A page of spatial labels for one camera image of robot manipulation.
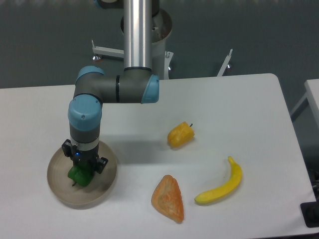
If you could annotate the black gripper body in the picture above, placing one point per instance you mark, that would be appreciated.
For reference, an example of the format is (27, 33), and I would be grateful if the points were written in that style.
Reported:
(74, 151)

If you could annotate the green toy bell pepper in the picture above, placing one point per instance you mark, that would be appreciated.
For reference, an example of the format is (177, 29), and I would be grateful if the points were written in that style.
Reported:
(81, 173)

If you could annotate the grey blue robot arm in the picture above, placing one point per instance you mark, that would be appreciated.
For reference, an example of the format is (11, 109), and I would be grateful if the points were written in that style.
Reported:
(93, 89)

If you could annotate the beige round plate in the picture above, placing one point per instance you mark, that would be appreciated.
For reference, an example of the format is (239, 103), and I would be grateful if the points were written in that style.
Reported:
(78, 197)

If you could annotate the yellow toy bell pepper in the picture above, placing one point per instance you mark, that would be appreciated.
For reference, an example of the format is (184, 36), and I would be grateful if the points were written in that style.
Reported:
(180, 135)

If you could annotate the orange toy croissant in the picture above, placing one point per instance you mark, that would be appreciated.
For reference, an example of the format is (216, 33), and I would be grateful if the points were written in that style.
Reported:
(167, 199)

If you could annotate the yellow toy banana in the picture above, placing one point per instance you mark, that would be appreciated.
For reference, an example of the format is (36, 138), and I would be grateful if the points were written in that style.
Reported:
(213, 195)

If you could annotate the black device at edge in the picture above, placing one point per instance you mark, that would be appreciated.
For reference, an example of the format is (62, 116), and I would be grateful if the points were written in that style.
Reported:
(310, 210)

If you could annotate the white side table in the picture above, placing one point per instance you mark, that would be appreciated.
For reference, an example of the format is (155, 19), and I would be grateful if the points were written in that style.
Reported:
(309, 98)

